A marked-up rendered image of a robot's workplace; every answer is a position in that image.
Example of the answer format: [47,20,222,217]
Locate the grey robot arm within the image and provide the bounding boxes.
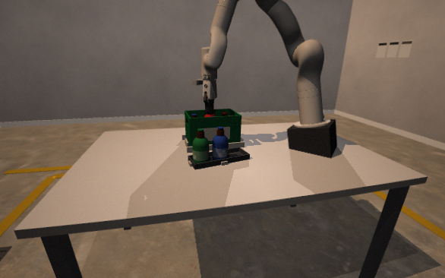
[201,0,330,128]

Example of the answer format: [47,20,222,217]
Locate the green bottle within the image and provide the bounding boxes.
[192,128,209,164]

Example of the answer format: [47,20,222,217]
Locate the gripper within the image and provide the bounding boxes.
[203,80,217,112]

